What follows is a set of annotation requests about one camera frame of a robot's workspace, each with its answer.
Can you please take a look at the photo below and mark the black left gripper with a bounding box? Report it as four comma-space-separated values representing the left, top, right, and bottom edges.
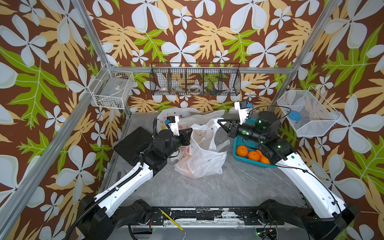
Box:
162, 126, 191, 161

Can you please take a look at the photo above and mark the white printed plastic bag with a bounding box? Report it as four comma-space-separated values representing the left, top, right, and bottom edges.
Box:
174, 118, 230, 179

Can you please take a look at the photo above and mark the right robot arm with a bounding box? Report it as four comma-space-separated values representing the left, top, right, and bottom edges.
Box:
218, 111, 360, 240

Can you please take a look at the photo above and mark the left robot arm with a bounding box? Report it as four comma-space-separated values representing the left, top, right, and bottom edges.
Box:
65, 127, 193, 240

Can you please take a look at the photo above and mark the white printed bag middle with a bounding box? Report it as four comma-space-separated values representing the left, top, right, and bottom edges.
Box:
157, 110, 225, 132

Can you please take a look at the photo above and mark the white printed bag rear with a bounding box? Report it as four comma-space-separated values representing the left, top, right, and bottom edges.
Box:
158, 108, 202, 120

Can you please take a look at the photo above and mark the orange front left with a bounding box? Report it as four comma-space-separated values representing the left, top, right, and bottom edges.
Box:
236, 146, 249, 158

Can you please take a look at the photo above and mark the orange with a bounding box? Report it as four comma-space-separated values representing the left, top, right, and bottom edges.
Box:
260, 156, 271, 165
247, 151, 261, 162
236, 146, 249, 158

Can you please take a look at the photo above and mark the teal plastic basket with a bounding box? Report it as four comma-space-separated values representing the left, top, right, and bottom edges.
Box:
233, 137, 276, 169

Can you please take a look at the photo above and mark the orange front middle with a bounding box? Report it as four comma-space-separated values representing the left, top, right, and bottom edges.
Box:
247, 151, 261, 162

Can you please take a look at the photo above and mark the black plastic tool case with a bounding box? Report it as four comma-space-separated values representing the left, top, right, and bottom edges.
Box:
114, 127, 154, 167

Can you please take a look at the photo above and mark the orange front right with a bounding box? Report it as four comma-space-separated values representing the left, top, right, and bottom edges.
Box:
260, 156, 271, 165

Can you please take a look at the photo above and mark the blue object in basket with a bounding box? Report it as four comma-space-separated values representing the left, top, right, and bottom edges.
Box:
288, 111, 302, 123

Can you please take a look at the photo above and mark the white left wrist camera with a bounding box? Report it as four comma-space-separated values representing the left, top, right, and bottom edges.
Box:
166, 116, 180, 136

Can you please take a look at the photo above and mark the black wire basket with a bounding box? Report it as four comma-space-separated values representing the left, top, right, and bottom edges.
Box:
149, 62, 242, 97

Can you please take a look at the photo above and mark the white wire basket left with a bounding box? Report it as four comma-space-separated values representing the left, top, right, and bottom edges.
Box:
89, 64, 135, 110

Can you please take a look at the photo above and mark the white wire basket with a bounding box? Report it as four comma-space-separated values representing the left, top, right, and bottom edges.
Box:
277, 87, 342, 138
89, 64, 135, 110

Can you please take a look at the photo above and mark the white wire basket right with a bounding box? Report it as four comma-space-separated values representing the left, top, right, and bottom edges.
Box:
277, 87, 342, 138

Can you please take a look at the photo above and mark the aluminium frame rear bar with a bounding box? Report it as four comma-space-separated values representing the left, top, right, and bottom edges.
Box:
115, 65, 295, 75

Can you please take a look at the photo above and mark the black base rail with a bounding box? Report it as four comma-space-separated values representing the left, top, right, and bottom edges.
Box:
150, 207, 263, 226

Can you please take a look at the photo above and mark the aluminium frame post right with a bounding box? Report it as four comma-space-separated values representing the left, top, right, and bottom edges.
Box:
268, 0, 340, 112

